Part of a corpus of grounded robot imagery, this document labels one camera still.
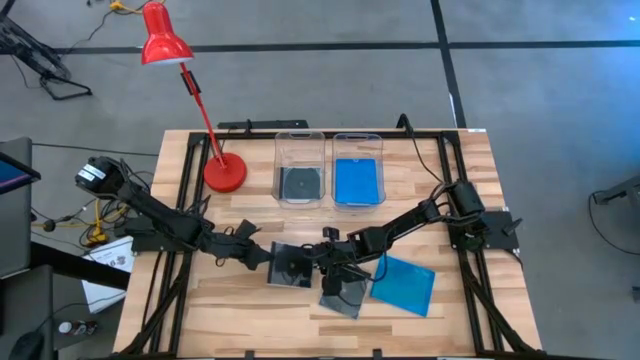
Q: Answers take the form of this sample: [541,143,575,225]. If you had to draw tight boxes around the grey stand foot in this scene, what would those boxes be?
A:
[592,173,640,207]

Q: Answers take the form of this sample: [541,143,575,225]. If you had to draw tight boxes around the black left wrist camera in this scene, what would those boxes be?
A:
[234,218,261,240]

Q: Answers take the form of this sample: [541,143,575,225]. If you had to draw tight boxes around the blue jewel case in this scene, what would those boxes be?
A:
[334,158,381,206]
[369,253,437,318]

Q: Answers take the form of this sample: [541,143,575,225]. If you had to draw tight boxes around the yellow cable bundle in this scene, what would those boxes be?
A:
[82,197,129,247]

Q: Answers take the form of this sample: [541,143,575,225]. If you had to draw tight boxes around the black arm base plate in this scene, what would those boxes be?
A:
[449,209,521,251]
[115,214,201,254]

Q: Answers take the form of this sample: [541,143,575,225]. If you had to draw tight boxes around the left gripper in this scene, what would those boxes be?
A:
[219,233,275,272]

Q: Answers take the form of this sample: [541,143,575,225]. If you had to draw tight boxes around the grey desk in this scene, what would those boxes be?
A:
[0,137,55,360]

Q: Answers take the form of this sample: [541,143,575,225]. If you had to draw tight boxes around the black jewel case clear lid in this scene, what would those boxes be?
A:
[266,241,315,290]
[318,276,370,320]
[278,166,322,202]

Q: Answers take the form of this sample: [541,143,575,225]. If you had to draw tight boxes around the black metal stand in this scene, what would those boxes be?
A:
[0,12,94,102]

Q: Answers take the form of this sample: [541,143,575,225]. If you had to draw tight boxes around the black power cable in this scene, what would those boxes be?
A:
[396,113,451,194]

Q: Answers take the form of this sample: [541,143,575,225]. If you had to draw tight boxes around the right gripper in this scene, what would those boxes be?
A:
[299,238,372,297]

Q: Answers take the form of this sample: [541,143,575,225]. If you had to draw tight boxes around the black power strip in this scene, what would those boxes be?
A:
[217,118,310,131]

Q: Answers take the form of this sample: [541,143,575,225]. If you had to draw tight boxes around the black aluminium table frame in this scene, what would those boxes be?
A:
[112,128,544,360]

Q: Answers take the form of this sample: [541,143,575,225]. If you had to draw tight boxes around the small white round tin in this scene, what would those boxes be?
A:
[57,319,100,337]

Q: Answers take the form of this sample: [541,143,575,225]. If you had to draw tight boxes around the clear plastic bin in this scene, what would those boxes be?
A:
[331,132,387,212]
[271,130,327,210]

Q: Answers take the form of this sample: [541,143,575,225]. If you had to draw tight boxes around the black computer mouse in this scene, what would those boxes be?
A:
[8,329,47,360]

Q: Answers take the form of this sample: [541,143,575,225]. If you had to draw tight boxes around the white papers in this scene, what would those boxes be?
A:
[81,235,137,315]

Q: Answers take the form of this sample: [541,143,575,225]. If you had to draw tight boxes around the red desk lamp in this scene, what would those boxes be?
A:
[140,0,249,194]

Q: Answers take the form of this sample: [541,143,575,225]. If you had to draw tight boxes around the yellow floor cable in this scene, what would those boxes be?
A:
[108,0,154,15]

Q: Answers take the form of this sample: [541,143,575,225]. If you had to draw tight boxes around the dark tablet screen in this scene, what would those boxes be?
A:
[0,151,42,196]

